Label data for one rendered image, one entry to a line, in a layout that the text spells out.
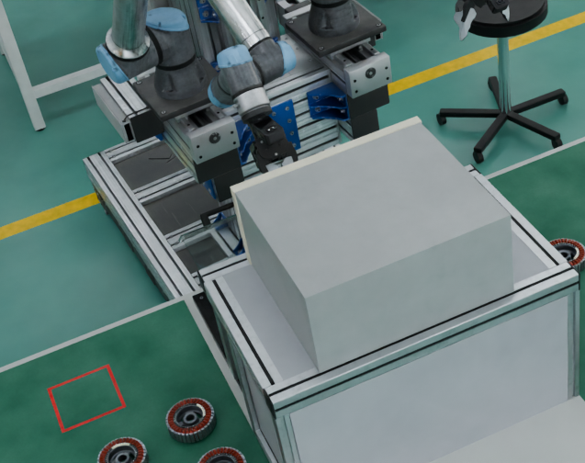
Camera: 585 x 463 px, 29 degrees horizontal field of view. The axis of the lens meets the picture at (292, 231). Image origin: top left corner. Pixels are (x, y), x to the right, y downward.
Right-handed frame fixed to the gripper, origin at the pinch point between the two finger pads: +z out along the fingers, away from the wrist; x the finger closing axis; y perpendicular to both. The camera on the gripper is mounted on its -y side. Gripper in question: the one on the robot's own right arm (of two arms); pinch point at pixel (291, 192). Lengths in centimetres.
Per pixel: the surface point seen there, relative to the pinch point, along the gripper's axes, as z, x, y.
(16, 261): -37, 65, 205
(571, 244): 35, -66, 23
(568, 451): 74, -32, -11
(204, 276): 10.1, 24.6, 0.8
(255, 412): 42.0, 24.3, 10.0
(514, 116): -16, -134, 175
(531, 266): 35, -35, -24
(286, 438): 47, 24, -20
